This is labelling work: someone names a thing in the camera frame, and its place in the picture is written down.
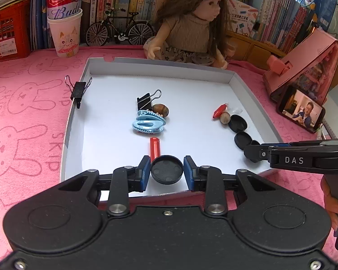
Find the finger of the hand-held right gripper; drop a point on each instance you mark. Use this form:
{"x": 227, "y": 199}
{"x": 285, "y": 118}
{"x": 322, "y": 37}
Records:
{"x": 276, "y": 145}
{"x": 256, "y": 153}

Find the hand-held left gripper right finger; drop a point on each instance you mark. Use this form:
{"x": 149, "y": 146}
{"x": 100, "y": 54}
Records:
{"x": 189, "y": 174}

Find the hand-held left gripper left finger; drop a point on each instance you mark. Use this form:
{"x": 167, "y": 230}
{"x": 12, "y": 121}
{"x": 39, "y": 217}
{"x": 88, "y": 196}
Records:
{"x": 145, "y": 174}

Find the black round lid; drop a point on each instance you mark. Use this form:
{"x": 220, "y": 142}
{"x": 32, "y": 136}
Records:
{"x": 242, "y": 139}
{"x": 238, "y": 123}
{"x": 167, "y": 171}
{"x": 255, "y": 142}

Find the red bullet-shaped cap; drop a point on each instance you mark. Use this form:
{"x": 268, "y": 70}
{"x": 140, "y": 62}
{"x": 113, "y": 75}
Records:
{"x": 219, "y": 111}
{"x": 155, "y": 147}

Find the brown nut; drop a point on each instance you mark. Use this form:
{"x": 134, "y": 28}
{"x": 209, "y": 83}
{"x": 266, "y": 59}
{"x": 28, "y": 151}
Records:
{"x": 224, "y": 118}
{"x": 160, "y": 110}

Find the clear plastic dome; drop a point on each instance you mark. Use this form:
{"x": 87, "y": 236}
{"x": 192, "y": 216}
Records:
{"x": 236, "y": 109}

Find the large black binder clip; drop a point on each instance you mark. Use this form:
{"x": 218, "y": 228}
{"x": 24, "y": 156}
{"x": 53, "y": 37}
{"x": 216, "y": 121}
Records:
{"x": 143, "y": 102}

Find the white cardboard box tray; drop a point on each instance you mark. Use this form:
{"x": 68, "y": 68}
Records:
{"x": 186, "y": 95}

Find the person's right hand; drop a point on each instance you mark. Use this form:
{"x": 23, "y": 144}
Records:
{"x": 331, "y": 202}

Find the black smartphone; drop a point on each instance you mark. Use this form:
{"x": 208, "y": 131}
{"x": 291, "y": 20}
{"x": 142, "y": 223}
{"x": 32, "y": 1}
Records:
{"x": 298, "y": 109}

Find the pink triangular phone stand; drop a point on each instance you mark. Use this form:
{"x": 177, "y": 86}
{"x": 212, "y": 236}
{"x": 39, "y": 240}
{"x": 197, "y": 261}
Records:
{"x": 307, "y": 59}

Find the wooden shelf box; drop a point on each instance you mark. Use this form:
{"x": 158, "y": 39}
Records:
{"x": 259, "y": 50}

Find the small black binder clip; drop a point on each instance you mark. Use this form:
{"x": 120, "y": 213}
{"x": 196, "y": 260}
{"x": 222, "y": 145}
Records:
{"x": 79, "y": 90}

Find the stationery print cardboard box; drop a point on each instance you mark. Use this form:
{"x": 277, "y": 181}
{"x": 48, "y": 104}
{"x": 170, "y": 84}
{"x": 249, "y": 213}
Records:
{"x": 242, "y": 17}

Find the black toy bicycle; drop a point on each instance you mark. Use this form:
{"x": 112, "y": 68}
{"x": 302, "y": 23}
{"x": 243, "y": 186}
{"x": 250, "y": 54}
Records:
{"x": 121, "y": 37}

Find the brown-haired doll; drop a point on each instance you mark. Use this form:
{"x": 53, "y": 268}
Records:
{"x": 186, "y": 31}

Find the pink bunny print towel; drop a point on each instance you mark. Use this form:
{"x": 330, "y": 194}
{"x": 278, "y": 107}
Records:
{"x": 22, "y": 104}

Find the blue cardboard box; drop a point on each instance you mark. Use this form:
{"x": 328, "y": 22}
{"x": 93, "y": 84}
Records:
{"x": 324, "y": 5}

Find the cat print paper cup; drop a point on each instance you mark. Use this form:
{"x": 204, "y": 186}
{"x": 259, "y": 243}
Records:
{"x": 64, "y": 39}

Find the large red plastic basket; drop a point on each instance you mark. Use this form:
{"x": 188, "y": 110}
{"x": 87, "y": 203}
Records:
{"x": 5, "y": 33}

